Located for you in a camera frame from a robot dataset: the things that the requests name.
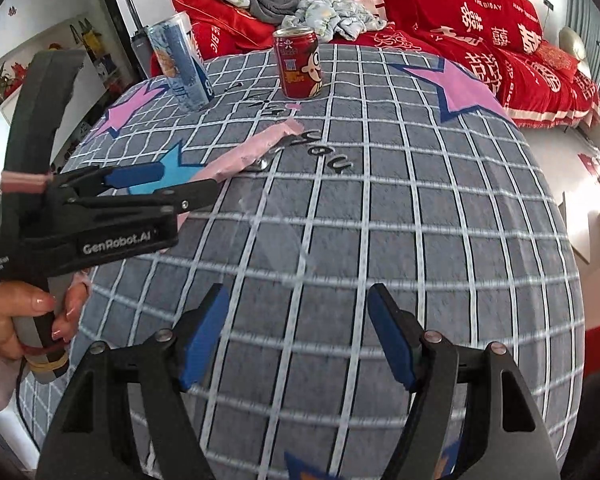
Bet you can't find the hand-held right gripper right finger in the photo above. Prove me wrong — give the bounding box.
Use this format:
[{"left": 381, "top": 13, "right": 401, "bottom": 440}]
[{"left": 367, "top": 283, "right": 562, "bottom": 480}]

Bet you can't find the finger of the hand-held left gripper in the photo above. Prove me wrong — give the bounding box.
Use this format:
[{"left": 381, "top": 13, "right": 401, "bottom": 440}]
[
  {"left": 70, "top": 178, "right": 220, "bottom": 217},
  {"left": 49, "top": 162, "right": 167, "bottom": 200}
]

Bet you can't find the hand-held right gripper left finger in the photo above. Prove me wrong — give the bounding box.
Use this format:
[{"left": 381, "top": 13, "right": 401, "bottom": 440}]
[{"left": 36, "top": 283, "right": 230, "bottom": 480}]

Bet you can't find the pink packet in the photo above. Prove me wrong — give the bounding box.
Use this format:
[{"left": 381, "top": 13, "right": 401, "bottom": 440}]
[{"left": 176, "top": 119, "right": 304, "bottom": 232}]

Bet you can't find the person's left hand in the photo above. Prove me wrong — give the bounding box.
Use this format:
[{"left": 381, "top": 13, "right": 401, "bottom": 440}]
[{"left": 0, "top": 281, "right": 89, "bottom": 358}]

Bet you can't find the grey checked star tablecloth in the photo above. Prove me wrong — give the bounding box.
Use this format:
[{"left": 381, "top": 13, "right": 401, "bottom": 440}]
[{"left": 17, "top": 42, "right": 587, "bottom": 480}]

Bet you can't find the tall blue drink can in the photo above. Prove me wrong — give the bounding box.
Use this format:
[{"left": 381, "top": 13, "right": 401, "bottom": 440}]
[{"left": 146, "top": 13, "right": 213, "bottom": 112}]

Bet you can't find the white cabinet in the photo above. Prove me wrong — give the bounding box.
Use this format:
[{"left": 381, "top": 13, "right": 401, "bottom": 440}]
[{"left": 0, "top": 12, "right": 107, "bottom": 161}]

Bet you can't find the upright vacuum cleaner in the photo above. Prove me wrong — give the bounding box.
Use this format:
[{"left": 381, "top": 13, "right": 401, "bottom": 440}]
[{"left": 108, "top": 0, "right": 154, "bottom": 82}]

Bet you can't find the red drink can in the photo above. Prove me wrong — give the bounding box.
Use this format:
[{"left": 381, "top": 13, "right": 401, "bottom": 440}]
[{"left": 272, "top": 27, "right": 324, "bottom": 101}]

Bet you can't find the pale blue printed blanket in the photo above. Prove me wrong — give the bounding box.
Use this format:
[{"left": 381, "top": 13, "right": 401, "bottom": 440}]
[{"left": 166, "top": 0, "right": 389, "bottom": 42}]

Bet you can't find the red floor mat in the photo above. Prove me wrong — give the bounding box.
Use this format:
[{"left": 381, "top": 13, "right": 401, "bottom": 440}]
[{"left": 576, "top": 152, "right": 600, "bottom": 177}]

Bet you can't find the red printed sofa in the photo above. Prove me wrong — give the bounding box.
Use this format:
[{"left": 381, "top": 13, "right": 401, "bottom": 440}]
[{"left": 150, "top": 0, "right": 600, "bottom": 129}]

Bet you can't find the small red embroidered cushion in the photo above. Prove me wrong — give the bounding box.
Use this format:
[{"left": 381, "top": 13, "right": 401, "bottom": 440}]
[{"left": 534, "top": 39, "right": 582, "bottom": 84}]

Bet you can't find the beige armchair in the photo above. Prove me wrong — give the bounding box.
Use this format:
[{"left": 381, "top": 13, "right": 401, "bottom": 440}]
[{"left": 557, "top": 26, "right": 600, "bottom": 137}]

